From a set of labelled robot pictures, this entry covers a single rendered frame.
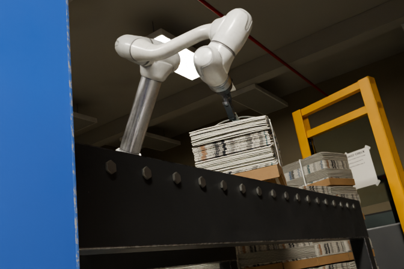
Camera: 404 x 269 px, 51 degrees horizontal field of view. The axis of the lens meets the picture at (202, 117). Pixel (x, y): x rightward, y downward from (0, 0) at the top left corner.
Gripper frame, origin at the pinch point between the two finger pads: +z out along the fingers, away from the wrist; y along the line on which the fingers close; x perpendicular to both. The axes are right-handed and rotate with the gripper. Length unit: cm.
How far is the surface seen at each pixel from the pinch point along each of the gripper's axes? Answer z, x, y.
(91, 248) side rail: -117, 5, 70
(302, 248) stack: 91, 10, 51
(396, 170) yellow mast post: 153, 76, 2
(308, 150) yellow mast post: 188, 20, -35
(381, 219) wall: 717, 110, -47
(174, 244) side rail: -104, 10, 69
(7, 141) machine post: -145, 18, 70
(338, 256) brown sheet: 115, 27, 56
